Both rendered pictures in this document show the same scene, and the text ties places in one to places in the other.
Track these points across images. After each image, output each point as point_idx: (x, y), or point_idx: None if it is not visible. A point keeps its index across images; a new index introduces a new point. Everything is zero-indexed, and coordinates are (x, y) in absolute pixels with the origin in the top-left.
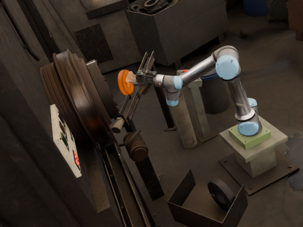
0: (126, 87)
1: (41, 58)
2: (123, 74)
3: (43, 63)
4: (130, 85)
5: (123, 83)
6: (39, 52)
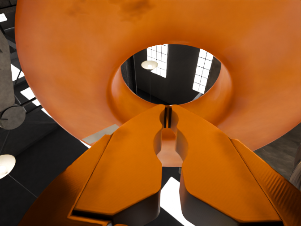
0: (265, 97)
1: (275, 151)
2: (181, 162)
3: (290, 154)
4: (150, 46)
5: (255, 139)
6: (264, 154)
